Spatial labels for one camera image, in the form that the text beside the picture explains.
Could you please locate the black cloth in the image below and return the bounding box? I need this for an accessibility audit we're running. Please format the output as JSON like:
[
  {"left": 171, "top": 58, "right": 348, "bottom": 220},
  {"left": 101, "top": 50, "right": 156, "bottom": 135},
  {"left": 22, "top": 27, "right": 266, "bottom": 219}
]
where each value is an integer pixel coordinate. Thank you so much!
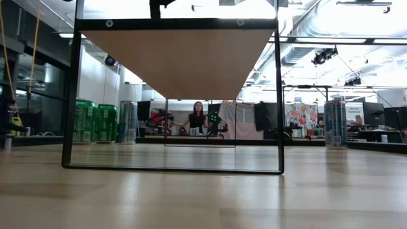
[{"left": 254, "top": 101, "right": 279, "bottom": 132}]

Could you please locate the silver ventilation duct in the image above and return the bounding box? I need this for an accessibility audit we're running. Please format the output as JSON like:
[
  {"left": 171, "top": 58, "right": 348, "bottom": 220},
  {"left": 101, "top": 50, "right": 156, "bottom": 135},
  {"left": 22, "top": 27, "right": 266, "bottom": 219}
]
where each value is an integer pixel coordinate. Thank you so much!
[{"left": 281, "top": 0, "right": 338, "bottom": 66}]

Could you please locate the yellow plastic object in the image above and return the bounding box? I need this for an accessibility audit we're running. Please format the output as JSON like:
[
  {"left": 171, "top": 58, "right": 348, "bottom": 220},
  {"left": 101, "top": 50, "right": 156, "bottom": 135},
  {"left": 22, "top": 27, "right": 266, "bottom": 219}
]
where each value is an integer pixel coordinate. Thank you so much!
[{"left": 10, "top": 116, "right": 25, "bottom": 137}]

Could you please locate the black ceiling spotlight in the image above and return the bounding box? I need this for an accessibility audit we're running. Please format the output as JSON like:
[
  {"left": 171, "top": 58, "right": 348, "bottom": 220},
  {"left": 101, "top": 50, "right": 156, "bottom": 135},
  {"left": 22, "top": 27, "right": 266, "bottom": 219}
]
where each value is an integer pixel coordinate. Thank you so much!
[
  {"left": 344, "top": 76, "right": 363, "bottom": 87},
  {"left": 311, "top": 46, "right": 339, "bottom": 66}
]

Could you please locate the red machine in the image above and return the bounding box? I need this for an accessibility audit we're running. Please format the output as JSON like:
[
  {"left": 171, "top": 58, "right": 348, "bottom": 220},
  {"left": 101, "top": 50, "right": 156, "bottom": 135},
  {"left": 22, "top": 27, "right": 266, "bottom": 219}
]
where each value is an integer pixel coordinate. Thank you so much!
[{"left": 149, "top": 109, "right": 167, "bottom": 135}]

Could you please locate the white sign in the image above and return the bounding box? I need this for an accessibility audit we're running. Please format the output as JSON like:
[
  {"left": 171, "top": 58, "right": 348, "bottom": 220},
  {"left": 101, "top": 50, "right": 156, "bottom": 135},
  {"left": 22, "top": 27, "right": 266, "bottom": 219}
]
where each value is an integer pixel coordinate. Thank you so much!
[{"left": 345, "top": 102, "right": 365, "bottom": 122}]

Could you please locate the orange extension cable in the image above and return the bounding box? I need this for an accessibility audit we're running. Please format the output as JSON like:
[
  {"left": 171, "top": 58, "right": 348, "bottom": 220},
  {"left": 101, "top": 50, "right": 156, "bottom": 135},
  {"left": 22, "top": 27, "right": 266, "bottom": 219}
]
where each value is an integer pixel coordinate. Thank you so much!
[{"left": 0, "top": 0, "right": 42, "bottom": 106}]

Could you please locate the tall can with blue tab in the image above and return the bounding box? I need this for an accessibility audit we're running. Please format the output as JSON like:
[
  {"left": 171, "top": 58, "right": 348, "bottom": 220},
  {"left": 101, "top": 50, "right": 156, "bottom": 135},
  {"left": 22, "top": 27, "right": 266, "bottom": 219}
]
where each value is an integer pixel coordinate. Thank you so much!
[
  {"left": 324, "top": 99, "right": 348, "bottom": 150},
  {"left": 118, "top": 100, "right": 139, "bottom": 145}
]

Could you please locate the pink and white cloth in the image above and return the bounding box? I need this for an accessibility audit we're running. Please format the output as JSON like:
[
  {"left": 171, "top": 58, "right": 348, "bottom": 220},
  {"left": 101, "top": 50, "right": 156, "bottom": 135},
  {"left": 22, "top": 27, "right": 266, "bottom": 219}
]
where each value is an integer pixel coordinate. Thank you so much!
[{"left": 218, "top": 101, "right": 265, "bottom": 141}]

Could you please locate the black aluminium table frame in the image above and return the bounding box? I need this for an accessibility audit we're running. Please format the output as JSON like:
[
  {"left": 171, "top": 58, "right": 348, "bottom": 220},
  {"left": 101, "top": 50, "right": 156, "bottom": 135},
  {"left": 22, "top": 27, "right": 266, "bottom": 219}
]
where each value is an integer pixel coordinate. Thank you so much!
[{"left": 0, "top": 135, "right": 407, "bottom": 156}]

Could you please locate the person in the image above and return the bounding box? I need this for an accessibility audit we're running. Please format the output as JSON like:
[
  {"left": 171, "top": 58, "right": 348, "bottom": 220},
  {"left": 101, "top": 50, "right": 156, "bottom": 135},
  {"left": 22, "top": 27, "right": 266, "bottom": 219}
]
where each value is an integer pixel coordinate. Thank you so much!
[{"left": 173, "top": 101, "right": 210, "bottom": 136}]

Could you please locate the wooden shelf with black frame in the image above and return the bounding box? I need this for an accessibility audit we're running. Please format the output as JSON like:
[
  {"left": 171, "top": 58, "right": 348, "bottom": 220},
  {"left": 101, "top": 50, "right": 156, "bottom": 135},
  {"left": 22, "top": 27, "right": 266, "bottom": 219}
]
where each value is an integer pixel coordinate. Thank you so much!
[{"left": 61, "top": 0, "right": 286, "bottom": 176}]

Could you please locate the black monitor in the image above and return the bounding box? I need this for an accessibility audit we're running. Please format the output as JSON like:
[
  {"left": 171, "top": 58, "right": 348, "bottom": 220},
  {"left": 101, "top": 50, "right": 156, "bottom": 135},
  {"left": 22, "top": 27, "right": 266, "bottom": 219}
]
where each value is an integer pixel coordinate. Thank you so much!
[
  {"left": 362, "top": 101, "right": 386, "bottom": 127},
  {"left": 383, "top": 106, "right": 407, "bottom": 131},
  {"left": 137, "top": 101, "right": 151, "bottom": 121}
]

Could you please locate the floral cloth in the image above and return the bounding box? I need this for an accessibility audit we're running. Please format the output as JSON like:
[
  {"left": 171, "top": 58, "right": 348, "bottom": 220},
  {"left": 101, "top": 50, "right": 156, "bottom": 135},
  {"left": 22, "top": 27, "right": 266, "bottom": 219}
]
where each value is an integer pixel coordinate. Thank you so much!
[{"left": 284, "top": 102, "right": 319, "bottom": 130}]

